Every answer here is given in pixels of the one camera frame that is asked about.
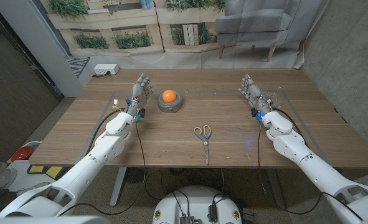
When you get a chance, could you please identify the orange fruit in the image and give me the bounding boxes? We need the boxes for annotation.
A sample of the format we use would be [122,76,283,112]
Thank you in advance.
[162,90,177,104]

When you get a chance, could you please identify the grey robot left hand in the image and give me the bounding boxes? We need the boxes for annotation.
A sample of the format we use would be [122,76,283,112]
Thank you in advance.
[126,73,155,122]

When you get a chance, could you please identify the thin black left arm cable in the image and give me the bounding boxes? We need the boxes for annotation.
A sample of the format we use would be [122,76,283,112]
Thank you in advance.
[58,119,148,216]

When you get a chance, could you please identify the yellow and black floor item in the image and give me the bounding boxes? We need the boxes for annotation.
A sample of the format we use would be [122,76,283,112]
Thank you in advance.
[27,164,64,181]

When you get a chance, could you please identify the white table leg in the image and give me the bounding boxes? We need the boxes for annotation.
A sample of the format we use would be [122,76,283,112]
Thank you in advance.
[110,167,128,207]

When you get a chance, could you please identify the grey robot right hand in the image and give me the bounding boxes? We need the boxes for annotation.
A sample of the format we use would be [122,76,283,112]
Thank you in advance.
[237,73,273,121]

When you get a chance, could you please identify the grey duct tape roll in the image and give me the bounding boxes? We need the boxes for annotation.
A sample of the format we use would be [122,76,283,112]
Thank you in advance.
[157,91,184,114]

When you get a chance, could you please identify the clear plastic clamshell container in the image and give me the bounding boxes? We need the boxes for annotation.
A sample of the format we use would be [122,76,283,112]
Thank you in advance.
[263,89,281,107]

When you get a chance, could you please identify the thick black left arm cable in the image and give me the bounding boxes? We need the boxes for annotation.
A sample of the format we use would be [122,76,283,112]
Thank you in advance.
[86,108,128,156]

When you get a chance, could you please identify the red bowl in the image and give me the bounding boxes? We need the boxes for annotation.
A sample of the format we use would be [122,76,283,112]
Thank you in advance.
[11,146,34,163]

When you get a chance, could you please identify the black adapter box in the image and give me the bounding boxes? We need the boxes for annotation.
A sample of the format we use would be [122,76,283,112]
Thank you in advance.
[207,204,219,223]

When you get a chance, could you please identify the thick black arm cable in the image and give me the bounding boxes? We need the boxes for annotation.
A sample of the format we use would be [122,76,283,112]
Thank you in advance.
[270,106,309,147]
[86,108,128,156]

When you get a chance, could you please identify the printed room backdrop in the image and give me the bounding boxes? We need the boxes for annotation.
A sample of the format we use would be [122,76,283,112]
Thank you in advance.
[40,0,324,70]

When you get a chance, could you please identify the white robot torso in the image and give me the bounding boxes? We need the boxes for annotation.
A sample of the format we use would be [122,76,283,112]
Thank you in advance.
[152,185,243,224]

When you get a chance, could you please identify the grey scissors with yellow handles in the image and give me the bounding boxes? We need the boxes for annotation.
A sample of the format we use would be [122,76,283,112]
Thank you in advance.
[193,124,212,166]

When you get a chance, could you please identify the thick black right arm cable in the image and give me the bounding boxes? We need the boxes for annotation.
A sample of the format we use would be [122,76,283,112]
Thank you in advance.
[270,106,309,147]

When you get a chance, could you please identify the black floor fan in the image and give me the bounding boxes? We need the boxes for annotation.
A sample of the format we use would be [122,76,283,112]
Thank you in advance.
[124,167,149,185]

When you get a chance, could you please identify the white power strip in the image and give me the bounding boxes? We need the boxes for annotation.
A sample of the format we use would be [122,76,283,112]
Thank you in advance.
[93,63,120,76]

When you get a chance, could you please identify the grey sneaker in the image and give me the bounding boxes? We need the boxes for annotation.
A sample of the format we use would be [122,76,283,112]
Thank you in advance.
[0,160,18,190]

